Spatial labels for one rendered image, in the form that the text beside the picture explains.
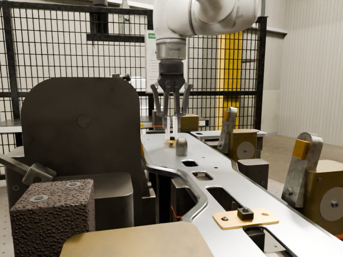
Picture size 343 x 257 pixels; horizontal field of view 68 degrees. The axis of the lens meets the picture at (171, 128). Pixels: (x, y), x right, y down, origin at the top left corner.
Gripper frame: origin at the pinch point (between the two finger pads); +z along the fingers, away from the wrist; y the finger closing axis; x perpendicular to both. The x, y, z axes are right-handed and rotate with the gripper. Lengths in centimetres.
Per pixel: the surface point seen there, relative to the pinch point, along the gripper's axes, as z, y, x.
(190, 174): 4.9, -2.2, -27.7
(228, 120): -2.9, 15.7, -7.4
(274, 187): 35, 56, 26
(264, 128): 89, 327, 456
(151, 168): 5.1, -9.4, -21.8
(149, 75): -18, 1, 54
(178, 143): 1.5, -1.1, -13.7
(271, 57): -75, 336, 460
